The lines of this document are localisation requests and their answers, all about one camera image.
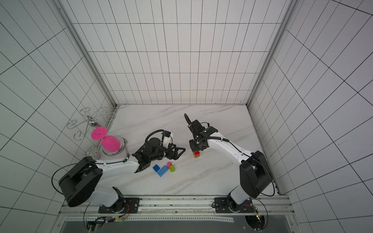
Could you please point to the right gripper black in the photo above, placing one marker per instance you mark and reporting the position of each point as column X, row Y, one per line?
column 194, row 126

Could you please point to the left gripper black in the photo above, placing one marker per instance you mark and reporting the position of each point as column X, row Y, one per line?
column 175, row 156

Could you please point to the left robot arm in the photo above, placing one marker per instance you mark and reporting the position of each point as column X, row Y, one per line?
column 83, row 183

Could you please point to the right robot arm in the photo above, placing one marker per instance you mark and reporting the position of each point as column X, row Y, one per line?
column 255, row 174

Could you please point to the light blue lego brick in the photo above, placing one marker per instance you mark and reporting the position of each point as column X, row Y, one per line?
column 162, row 171

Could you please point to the dark blue lego brick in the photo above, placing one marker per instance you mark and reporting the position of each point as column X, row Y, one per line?
column 156, row 168

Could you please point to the patterned white mug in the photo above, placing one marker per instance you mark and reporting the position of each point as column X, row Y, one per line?
column 93, row 152

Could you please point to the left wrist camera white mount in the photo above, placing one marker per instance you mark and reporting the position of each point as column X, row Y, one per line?
column 167, row 139

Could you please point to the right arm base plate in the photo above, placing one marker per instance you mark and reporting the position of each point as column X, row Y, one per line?
column 228, row 206

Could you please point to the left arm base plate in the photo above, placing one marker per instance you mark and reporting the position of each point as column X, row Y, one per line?
column 121, row 206

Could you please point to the silver wire cup rack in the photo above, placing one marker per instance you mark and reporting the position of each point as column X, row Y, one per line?
column 91, row 120

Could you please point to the aluminium mounting rail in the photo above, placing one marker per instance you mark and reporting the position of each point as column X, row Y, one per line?
column 186, row 206

